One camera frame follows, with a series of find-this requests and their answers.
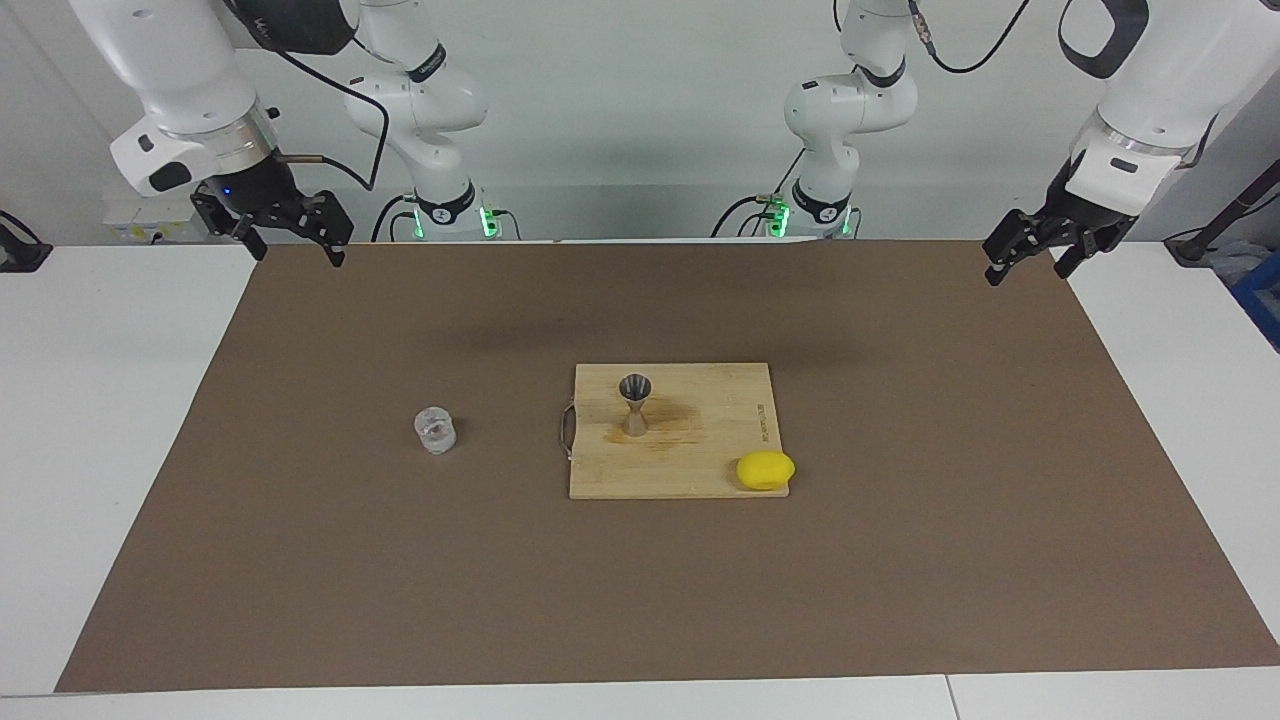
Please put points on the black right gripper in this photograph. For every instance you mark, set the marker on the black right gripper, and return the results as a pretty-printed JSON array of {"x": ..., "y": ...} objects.
[{"x": 255, "y": 190}]

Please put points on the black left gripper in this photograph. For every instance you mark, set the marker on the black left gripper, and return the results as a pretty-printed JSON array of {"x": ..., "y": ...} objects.
[{"x": 1085, "y": 210}]

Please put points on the clear glass cup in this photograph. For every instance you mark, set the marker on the clear glass cup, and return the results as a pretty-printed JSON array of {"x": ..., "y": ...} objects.
[{"x": 436, "y": 432}]

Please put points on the steel jigger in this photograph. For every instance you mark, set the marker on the steel jigger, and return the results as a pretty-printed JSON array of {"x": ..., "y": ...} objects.
[{"x": 635, "y": 420}]

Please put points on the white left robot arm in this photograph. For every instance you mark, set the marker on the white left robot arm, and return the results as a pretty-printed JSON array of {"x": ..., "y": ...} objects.
[{"x": 850, "y": 105}]

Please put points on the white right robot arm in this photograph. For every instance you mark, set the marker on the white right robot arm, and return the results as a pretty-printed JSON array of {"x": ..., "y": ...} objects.
[{"x": 170, "y": 60}]

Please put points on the white power strip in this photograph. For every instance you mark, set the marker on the white power strip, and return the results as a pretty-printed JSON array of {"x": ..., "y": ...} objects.
[{"x": 140, "y": 215}]

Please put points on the clear plastic bag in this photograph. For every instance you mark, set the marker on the clear plastic bag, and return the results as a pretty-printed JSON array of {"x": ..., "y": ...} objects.
[{"x": 1235, "y": 262}]

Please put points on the black tripod stand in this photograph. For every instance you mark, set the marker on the black tripod stand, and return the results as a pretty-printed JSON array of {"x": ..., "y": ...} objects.
[{"x": 1240, "y": 205}]

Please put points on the blue box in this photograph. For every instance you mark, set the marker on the blue box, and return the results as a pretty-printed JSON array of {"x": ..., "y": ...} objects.
[{"x": 1265, "y": 295}]

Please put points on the black clamp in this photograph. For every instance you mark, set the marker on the black clamp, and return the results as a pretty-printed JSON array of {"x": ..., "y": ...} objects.
[{"x": 20, "y": 255}]

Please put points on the yellow lemon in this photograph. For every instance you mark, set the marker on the yellow lemon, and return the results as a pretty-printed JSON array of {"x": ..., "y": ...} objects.
[{"x": 766, "y": 471}]

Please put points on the wooden cutting board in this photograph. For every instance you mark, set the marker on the wooden cutting board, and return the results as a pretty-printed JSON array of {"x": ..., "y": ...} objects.
[{"x": 680, "y": 470}]

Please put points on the brown table mat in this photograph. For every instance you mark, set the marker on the brown table mat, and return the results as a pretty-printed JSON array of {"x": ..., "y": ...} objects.
[{"x": 640, "y": 600}]

